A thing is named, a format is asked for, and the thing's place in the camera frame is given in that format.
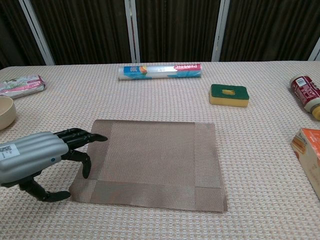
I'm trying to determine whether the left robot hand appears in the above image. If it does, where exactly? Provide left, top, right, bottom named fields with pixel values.
left=0, top=127, right=109, bottom=203

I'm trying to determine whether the beige brown bowl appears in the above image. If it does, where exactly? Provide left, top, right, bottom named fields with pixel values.
left=0, top=96, right=17, bottom=131

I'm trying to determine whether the brown woven placemat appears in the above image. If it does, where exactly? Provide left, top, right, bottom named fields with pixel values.
left=69, top=119, right=229, bottom=214

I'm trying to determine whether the floral tissue pack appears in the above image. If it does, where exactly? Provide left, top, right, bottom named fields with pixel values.
left=0, top=74, right=47, bottom=100

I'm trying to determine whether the dark pleated screen panel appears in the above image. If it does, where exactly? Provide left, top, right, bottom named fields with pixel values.
left=219, top=0, right=320, bottom=62
left=134, top=0, right=222, bottom=63
left=29, top=0, right=133, bottom=66
left=0, top=0, right=47, bottom=70

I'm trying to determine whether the beige checked tablecloth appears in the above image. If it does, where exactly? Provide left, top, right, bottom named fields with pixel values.
left=0, top=60, right=320, bottom=240

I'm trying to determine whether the plastic wrap roll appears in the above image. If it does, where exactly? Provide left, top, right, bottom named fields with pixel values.
left=117, top=63, right=203, bottom=82

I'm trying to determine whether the green yellow sponge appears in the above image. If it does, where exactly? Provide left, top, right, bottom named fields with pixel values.
left=208, top=83, right=251, bottom=109

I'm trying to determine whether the orange carton box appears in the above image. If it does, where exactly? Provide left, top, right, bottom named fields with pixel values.
left=290, top=127, right=320, bottom=201

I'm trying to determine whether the red label bottle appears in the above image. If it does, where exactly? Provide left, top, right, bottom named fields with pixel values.
left=289, top=73, right=320, bottom=122

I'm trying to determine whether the white screen frame post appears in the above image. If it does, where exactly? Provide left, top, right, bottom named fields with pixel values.
left=211, top=0, right=231, bottom=63
left=124, top=0, right=141, bottom=64
left=307, top=37, right=320, bottom=62
left=18, top=0, right=56, bottom=66

